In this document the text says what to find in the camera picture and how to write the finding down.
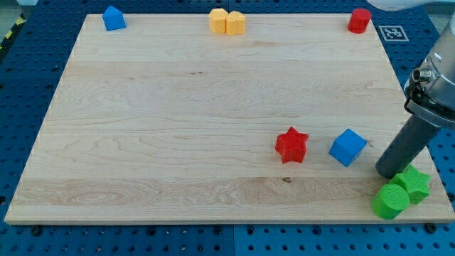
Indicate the light wooden board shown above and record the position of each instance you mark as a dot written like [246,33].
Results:
[165,122]

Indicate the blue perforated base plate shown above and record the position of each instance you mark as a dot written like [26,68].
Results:
[29,76]

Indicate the blue pentagon block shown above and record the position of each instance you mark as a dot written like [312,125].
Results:
[113,19]

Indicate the green cylinder block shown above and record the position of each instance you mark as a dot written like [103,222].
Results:
[390,201]

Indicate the yellow hexagon block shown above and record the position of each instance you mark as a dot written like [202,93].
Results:
[217,20]

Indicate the green star block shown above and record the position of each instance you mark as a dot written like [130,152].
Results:
[414,182]

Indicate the red star block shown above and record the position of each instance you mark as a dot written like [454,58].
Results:
[291,146]

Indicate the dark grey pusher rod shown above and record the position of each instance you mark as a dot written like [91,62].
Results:
[407,144]

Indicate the blue cube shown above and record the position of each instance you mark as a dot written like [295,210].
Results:
[347,147]

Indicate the red cylinder block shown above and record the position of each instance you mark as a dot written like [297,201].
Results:
[359,21]

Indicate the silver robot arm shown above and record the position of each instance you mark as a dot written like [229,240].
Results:
[430,86]

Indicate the yellow heart block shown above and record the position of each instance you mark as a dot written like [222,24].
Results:
[235,23]

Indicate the fiducial marker tag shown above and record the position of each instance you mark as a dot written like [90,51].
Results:
[393,33]

